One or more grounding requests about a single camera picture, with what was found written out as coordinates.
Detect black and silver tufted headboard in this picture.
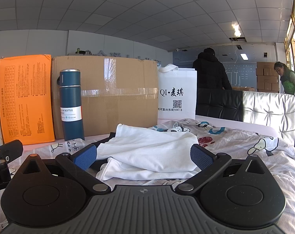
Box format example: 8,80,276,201
196,88,295,148

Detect blue vacuum bottle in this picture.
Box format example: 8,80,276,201
59,69,85,141

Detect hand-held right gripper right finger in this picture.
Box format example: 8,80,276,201
175,144,275,195

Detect orange printed box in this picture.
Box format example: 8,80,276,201
0,54,56,144

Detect stack of cardboard boxes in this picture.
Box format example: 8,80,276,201
256,62,281,92

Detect large taped cardboard box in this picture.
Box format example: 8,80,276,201
51,56,159,139

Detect white folded garment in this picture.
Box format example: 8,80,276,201
96,124,201,181

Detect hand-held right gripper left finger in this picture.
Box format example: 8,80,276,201
16,144,111,195

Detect silver wall lettering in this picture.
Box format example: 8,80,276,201
67,51,162,66

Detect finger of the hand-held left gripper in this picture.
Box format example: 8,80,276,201
0,159,11,173
0,139,24,161

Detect white tote bag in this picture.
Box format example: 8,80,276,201
158,64,197,120

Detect cartoon printed bedsheet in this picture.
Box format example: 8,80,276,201
0,118,295,234

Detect flat cardboard box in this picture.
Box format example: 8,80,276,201
231,86,257,92

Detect gold window frame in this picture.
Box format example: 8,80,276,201
284,0,295,95

